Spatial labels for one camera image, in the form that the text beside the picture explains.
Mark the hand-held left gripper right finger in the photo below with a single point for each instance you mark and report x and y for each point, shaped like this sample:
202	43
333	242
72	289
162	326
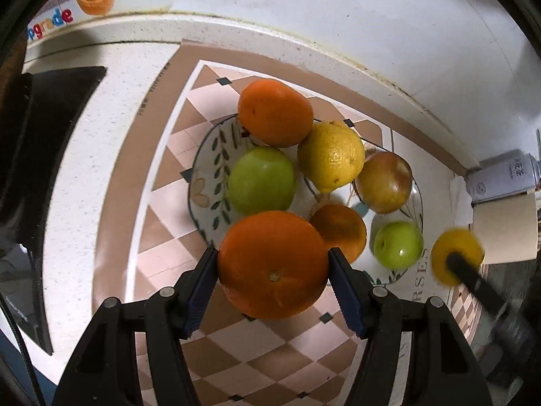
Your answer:
346	292

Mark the white lettered checkered mat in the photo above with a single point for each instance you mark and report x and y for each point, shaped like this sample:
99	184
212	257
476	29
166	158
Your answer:
435	220

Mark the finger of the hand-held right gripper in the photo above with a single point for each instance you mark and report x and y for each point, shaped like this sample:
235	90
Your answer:
477	283

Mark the cream utensil holder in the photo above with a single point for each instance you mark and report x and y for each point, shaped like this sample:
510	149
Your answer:
507	228

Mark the yellow lemon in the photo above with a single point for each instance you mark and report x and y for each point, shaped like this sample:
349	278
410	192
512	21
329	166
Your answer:
332	156

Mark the silver spray can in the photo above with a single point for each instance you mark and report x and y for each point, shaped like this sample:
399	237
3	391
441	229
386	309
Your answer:
503	175

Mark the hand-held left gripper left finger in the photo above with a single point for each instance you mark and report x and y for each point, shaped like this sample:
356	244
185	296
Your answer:
198	292

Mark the brown checkered table mat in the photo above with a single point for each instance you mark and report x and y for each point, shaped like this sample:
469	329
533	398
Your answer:
156	203

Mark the bright orange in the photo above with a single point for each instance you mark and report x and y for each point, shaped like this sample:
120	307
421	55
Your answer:
274	112
272	264

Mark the crumpled white tissue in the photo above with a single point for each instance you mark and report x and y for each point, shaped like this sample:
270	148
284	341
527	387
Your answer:
460	198

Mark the black gas stove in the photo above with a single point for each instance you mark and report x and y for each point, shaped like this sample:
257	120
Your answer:
46	143

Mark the oval leaf-patterned plate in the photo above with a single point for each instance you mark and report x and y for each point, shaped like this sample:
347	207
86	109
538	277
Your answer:
209	177

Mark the dull dark orange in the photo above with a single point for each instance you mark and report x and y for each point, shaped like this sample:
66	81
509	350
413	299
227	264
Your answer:
340	230

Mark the green apple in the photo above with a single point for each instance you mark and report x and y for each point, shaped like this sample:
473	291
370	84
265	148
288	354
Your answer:
398	245
262	179

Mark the round yellow-green citrus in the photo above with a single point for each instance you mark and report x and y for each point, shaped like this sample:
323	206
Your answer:
460	243

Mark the brownish red apple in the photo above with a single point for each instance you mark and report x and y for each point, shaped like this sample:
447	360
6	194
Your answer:
384	182

